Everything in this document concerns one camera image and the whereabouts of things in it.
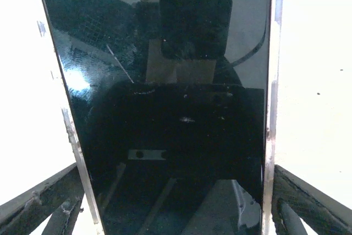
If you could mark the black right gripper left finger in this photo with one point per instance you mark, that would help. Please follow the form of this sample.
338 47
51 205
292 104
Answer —
33 207

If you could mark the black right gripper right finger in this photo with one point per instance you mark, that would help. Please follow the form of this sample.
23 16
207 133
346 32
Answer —
308 207

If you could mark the black smartphone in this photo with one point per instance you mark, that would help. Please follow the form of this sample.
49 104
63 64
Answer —
176 125

